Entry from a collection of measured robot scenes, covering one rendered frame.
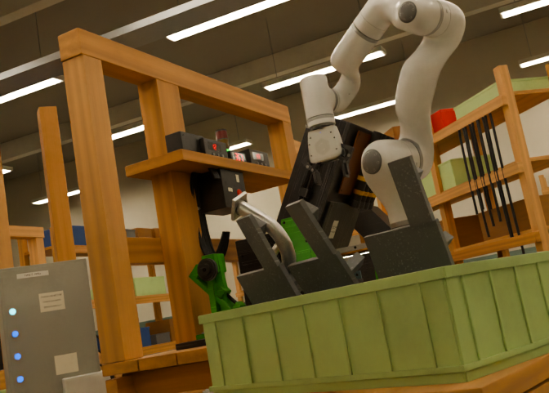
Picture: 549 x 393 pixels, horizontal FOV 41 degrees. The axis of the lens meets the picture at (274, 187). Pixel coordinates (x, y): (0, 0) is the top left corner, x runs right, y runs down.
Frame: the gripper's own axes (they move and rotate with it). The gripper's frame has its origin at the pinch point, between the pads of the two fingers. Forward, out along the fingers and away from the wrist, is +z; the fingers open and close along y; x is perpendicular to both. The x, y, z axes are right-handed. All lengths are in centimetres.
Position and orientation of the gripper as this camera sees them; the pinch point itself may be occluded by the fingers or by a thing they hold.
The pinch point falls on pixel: (332, 177)
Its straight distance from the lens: 216.1
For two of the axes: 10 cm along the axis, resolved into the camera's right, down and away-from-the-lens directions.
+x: 4.7, 0.7, 8.8
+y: 8.7, -2.3, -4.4
